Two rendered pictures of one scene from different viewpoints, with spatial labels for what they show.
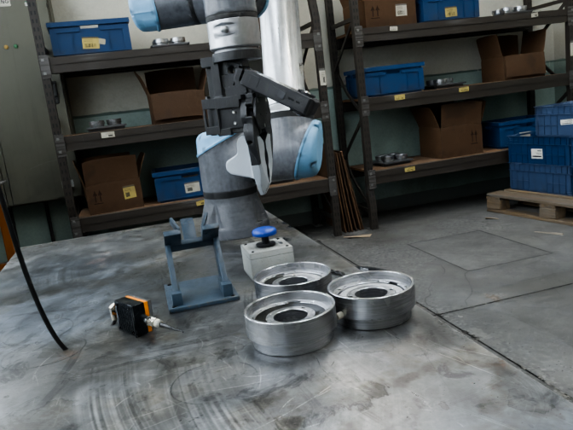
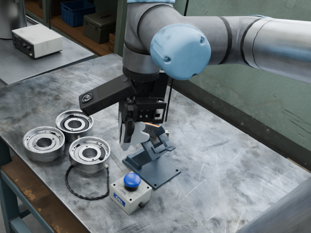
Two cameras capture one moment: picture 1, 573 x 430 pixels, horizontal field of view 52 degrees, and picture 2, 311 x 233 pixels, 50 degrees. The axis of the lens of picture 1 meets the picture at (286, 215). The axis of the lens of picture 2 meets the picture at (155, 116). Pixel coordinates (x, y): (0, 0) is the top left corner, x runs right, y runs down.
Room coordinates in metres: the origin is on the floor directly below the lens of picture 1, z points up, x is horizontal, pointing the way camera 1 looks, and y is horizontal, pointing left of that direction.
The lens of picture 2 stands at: (1.35, -0.27, 1.45)
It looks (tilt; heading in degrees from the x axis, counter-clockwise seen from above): 36 degrees down; 142
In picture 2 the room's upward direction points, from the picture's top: 10 degrees clockwise
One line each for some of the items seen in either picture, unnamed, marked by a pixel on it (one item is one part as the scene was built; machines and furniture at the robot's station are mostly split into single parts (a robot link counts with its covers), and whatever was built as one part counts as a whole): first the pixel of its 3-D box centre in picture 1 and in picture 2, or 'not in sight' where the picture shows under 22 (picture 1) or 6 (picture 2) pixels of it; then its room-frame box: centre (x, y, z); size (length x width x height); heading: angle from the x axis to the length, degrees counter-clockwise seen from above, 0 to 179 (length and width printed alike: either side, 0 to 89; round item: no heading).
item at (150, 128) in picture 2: (137, 313); (150, 129); (0.73, 0.21, 0.82); 0.05 x 0.02 x 0.04; 44
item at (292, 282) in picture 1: (293, 287); (89, 155); (0.76, 0.00, 0.82); 0.10 x 0.10 x 0.04
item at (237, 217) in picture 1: (233, 210); not in sight; (1.25, 0.11, 0.85); 0.15 x 0.15 x 0.10
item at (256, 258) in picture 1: (267, 256); (131, 193); (0.92, 0.04, 0.82); 0.08 x 0.07 x 0.05; 14
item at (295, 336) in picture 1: (291, 322); (74, 126); (0.64, 0.01, 0.82); 0.10 x 0.10 x 0.04
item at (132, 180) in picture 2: (265, 242); (131, 184); (0.92, 0.04, 0.85); 0.04 x 0.04 x 0.05
